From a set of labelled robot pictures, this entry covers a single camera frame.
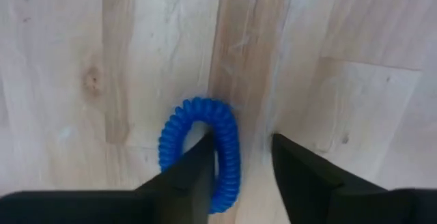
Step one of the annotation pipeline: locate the blue spring keychain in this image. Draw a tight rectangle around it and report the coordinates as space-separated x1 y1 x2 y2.
158 96 242 214

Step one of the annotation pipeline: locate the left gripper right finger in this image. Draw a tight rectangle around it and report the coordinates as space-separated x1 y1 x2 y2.
271 132 437 224

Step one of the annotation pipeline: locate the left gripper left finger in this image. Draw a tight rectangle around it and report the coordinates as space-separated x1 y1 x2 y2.
0 132 216 224

